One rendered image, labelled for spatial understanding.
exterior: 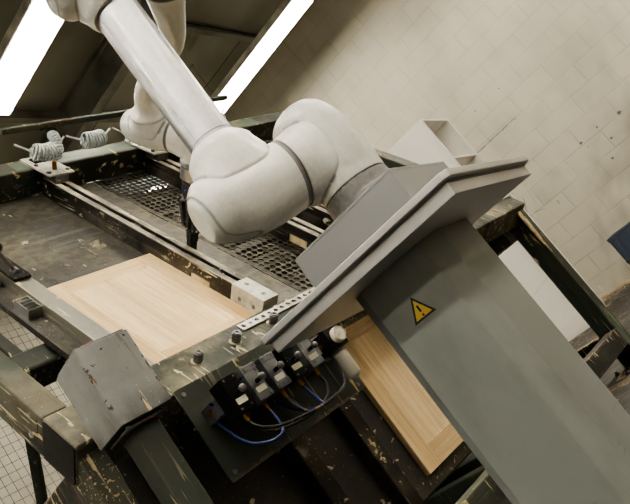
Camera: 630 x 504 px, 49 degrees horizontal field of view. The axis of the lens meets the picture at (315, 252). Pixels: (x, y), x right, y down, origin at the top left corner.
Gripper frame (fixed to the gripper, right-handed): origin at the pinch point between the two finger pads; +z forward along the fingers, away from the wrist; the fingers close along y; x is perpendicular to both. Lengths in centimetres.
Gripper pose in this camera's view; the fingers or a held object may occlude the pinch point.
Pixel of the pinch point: (191, 240)
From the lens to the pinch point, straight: 219.7
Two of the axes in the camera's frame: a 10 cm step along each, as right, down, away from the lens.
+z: -1.2, 8.8, 4.5
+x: -6.3, 2.9, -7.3
